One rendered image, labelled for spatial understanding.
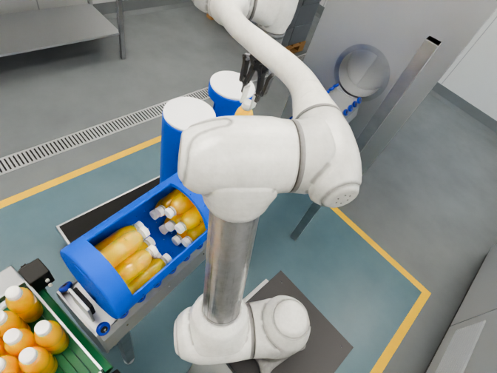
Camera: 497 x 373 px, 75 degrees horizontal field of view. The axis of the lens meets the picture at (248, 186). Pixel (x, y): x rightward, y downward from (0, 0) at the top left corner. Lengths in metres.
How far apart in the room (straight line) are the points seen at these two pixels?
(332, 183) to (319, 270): 2.14
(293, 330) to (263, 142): 0.59
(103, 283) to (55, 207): 1.70
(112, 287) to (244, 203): 0.61
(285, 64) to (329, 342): 0.94
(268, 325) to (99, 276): 0.50
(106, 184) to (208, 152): 2.29
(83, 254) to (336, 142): 0.79
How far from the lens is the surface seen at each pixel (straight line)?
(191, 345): 0.96
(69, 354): 1.33
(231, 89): 2.01
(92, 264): 1.05
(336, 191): 0.54
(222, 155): 0.49
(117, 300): 1.08
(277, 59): 0.77
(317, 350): 1.27
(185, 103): 1.83
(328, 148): 0.55
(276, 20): 1.01
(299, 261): 2.61
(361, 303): 2.71
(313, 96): 0.66
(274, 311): 0.96
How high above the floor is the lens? 2.18
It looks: 50 degrees down
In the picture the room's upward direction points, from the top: 21 degrees clockwise
